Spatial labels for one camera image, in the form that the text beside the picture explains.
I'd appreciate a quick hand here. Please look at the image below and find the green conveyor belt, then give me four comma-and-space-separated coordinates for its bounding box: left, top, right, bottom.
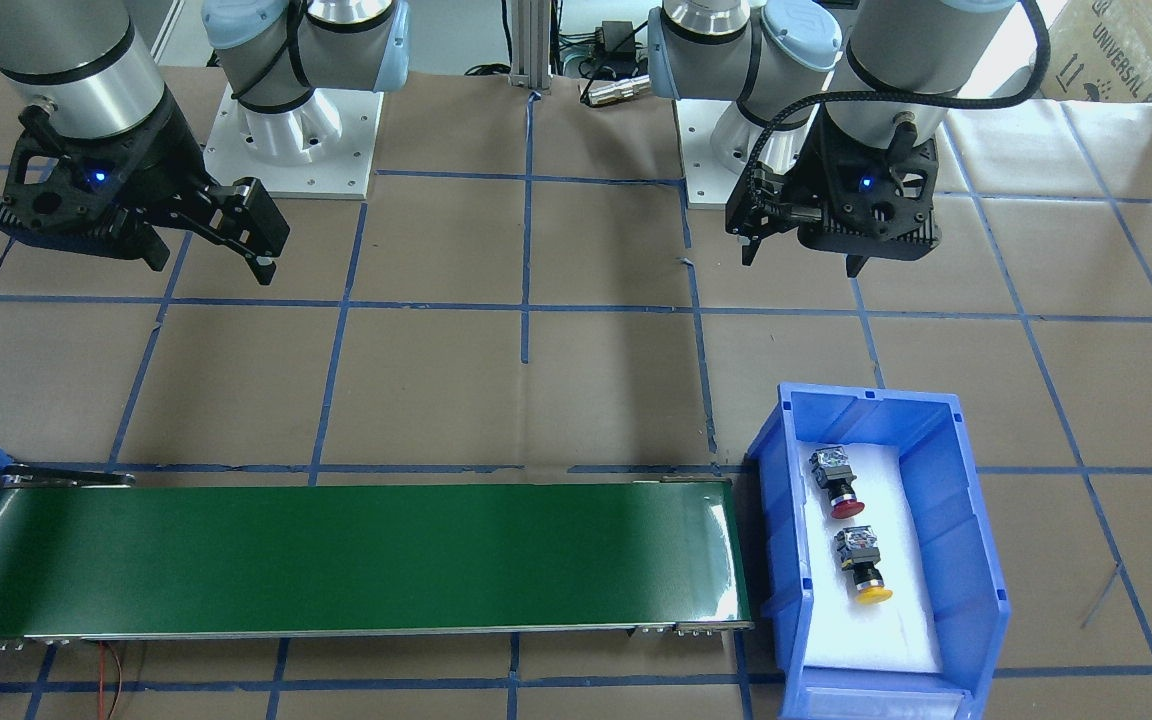
0, 480, 753, 643

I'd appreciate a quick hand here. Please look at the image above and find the yellow push button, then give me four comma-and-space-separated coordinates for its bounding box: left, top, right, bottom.
833, 525, 893, 605

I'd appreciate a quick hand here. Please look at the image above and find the cardboard box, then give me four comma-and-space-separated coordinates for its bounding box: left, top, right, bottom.
1039, 1, 1152, 103

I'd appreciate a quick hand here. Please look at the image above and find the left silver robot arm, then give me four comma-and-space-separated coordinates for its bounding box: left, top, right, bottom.
646, 1, 1052, 276

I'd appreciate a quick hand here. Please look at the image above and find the aluminium frame post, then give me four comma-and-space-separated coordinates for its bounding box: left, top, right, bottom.
506, 1, 559, 94

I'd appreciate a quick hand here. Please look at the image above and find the white foam pad source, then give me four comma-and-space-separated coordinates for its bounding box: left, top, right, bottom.
797, 441, 942, 673

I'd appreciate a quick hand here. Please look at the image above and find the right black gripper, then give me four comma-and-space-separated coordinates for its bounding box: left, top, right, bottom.
0, 90, 291, 286

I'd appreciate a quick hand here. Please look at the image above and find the red push button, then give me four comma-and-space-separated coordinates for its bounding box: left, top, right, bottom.
809, 445, 865, 520

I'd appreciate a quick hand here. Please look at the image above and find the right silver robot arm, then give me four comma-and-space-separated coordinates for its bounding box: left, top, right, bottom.
0, 1, 410, 285

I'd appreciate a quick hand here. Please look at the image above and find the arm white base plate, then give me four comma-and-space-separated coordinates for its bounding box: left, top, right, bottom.
675, 99, 761, 209
204, 88, 387, 200

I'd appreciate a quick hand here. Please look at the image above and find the source blue plastic bin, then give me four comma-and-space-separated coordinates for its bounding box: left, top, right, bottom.
748, 382, 1011, 719

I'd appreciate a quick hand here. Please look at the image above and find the black power adapter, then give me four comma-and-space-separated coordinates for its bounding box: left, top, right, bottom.
593, 20, 637, 63

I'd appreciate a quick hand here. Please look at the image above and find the silver metal connector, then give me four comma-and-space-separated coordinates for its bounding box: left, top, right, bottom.
579, 76, 652, 108

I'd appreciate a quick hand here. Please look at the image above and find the red black conveyor wire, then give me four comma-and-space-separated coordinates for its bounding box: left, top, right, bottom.
96, 642, 126, 720

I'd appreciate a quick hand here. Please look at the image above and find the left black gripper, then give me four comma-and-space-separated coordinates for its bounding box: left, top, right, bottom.
726, 111, 941, 279

